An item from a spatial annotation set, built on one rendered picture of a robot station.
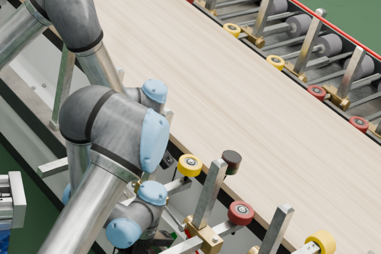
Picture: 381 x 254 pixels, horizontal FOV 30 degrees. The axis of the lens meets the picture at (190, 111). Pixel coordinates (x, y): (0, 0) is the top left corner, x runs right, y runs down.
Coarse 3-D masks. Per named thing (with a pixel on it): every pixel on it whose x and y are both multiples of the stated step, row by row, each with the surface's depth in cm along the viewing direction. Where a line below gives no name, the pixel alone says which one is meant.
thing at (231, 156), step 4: (224, 152) 207; (228, 152) 208; (232, 152) 208; (224, 156) 205; (228, 156) 206; (232, 156) 206; (236, 156) 207; (240, 156) 207; (228, 160) 204; (232, 160) 205; (236, 160) 205; (228, 168) 206; (224, 176) 207
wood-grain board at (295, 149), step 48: (96, 0) 312; (144, 0) 323; (144, 48) 289; (192, 48) 298; (240, 48) 308; (192, 96) 269; (240, 96) 277; (288, 96) 285; (192, 144) 245; (240, 144) 252; (288, 144) 259; (336, 144) 266; (240, 192) 230; (288, 192) 236; (336, 192) 242; (288, 240) 217; (336, 240) 222
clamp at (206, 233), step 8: (192, 216) 220; (192, 224) 217; (184, 232) 220; (192, 232) 217; (200, 232) 215; (208, 232) 216; (208, 240) 213; (200, 248) 216; (208, 248) 213; (216, 248) 214
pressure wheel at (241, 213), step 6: (234, 204) 224; (240, 204) 225; (246, 204) 225; (228, 210) 223; (234, 210) 221; (240, 210) 222; (246, 210) 223; (252, 210) 223; (228, 216) 223; (234, 216) 220; (240, 216) 220; (246, 216) 221; (252, 216) 222; (234, 222) 221; (240, 222) 221; (246, 222) 221; (234, 234) 229
